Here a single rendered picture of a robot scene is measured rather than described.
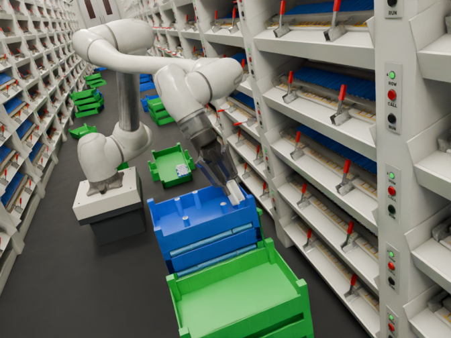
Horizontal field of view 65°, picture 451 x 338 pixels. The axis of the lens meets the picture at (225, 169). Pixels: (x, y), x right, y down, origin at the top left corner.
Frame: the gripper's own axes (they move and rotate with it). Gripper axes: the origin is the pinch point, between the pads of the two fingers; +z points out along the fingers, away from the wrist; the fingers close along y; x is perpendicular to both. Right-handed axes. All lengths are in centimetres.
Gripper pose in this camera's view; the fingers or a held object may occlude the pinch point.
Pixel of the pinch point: (233, 192)
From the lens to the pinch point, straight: 105.8
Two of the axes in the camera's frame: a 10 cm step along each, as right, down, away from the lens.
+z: 4.9, 8.7, 1.0
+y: -6.6, 4.4, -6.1
